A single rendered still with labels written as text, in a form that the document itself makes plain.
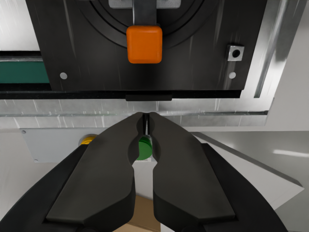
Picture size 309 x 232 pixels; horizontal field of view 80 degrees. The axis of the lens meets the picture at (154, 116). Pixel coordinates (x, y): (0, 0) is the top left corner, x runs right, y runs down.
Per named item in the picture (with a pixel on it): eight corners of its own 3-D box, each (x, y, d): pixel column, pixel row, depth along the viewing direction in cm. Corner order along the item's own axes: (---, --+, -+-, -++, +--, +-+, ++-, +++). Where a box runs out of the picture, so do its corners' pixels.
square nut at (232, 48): (237, 59, 21) (241, 60, 20) (224, 59, 21) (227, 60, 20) (241, 43, 20) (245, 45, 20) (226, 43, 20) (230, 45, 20)
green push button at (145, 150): (152, 152, 30) (152, 160, 29) (128, 152, 30) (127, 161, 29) (152, 132, 28) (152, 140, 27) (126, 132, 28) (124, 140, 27)
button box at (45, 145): (160, 140, 36) (162, 163, 30) (50, 141, 35) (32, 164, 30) (161, 107, 32) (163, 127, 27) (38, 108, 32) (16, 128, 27)
